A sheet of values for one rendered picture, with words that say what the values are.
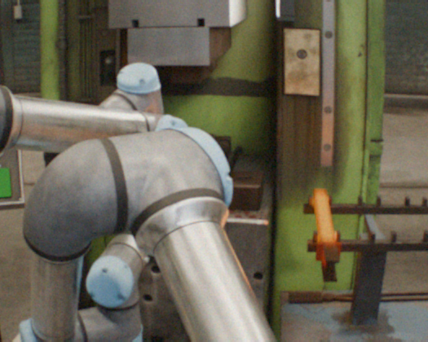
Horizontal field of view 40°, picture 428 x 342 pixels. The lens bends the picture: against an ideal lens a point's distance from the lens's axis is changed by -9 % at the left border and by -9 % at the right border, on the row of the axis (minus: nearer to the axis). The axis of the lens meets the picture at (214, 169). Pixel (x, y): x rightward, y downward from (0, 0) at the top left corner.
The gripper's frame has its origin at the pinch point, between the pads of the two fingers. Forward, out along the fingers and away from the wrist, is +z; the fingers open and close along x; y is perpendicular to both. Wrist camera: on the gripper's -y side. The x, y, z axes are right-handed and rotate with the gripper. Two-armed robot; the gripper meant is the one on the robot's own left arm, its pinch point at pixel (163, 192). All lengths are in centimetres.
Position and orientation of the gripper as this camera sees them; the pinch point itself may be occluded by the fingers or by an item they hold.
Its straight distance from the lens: 139.4
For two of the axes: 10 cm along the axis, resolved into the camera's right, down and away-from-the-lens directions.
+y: -1.2, 7.3, -6.8
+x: 9.9, 0.3, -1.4
